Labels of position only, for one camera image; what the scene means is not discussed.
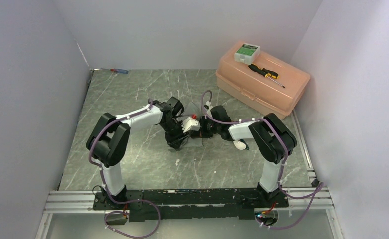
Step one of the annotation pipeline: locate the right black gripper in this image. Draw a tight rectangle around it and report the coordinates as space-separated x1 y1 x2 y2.
191 116 221 138

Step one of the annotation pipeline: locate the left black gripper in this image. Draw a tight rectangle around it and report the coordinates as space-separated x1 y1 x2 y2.
160 119 190 151

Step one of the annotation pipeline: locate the grey cloth napkin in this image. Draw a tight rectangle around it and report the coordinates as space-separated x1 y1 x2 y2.
169 102 203 150

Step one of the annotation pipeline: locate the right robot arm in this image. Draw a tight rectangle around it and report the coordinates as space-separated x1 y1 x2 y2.
191 105 297 207

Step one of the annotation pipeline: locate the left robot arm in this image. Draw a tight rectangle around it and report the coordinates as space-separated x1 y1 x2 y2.
86 97 189 209

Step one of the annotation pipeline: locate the white ceramic spoon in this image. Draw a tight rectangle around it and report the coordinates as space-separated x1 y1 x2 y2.
233 140 247 150

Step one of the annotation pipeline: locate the pink plastic toolbox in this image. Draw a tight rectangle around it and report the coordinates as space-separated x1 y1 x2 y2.
216 41 311 120

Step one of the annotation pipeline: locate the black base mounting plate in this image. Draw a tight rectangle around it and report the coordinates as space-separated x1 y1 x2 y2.
93 188 289 222

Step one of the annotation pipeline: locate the black yellow screwdriver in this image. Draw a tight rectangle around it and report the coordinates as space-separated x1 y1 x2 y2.
248 64 286 89

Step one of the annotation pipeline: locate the small green white box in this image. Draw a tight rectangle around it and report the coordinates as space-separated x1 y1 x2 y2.
234 43 261 65

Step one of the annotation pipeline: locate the red blue screwdriver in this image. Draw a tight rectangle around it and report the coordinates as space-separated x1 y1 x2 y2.
101 68 128 74

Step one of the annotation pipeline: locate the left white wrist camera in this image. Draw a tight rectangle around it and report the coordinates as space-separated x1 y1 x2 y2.
182 114 201 133

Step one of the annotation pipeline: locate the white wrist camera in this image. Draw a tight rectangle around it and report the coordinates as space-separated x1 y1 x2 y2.
182 114 201 133
203 101 213 116

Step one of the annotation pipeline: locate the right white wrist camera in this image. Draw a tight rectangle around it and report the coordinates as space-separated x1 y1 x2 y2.
203 101 213 116

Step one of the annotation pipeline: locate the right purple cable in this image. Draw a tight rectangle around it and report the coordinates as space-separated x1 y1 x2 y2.
201 90 324 231

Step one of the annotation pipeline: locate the gold spoon teal handle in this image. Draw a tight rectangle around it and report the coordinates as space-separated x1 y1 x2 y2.
243 141 250 150

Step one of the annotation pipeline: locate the aluminium rail frame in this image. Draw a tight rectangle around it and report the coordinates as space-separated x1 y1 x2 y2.
36 187 344 239

